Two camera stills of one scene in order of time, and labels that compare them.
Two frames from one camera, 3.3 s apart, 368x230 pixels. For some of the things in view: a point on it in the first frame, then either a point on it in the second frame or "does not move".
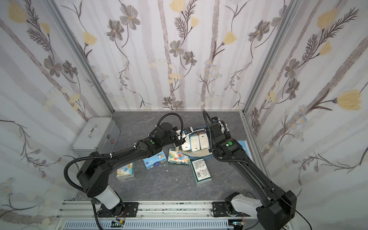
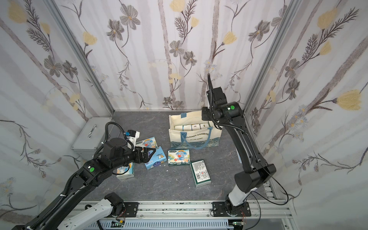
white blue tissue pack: [186, 145] to [178, 128]
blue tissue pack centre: [155, 160] does not move
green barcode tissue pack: [201, 171] does not move
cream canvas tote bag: [202, 152] to [189, 130]
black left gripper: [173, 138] to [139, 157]
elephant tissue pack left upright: [126, 171] does not move
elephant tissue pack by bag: [175, 157] does not move
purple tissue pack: [203, 141] to [196, 126]
